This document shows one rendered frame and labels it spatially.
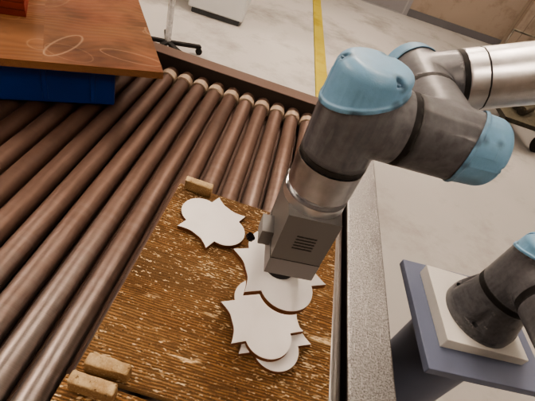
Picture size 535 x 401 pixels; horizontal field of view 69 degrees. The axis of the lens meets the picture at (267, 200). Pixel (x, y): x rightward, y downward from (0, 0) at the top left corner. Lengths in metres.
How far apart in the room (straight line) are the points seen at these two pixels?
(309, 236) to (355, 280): 0.38
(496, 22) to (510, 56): 8.06
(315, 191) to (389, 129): 0.10
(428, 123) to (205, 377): 0.44
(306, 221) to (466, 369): 0.57
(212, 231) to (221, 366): 0.25
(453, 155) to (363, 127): 0.09
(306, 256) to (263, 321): 0.20
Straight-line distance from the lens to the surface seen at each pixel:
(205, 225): 0.74
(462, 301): 0.91
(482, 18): 8.49
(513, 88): 0.54
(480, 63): 0.53
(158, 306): 0.64
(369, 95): 0.35
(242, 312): 0.64
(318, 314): 0.70
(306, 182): 0.40
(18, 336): 0.66
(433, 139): 0.39
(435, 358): 0.88
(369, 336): 0.75
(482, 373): 0.93
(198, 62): 1.30
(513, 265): 0.84
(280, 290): 0.53
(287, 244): 0.45
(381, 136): 0.37
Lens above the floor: 1.49
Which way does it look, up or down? 41 degrees down
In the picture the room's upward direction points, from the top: 21 degrees clockwise
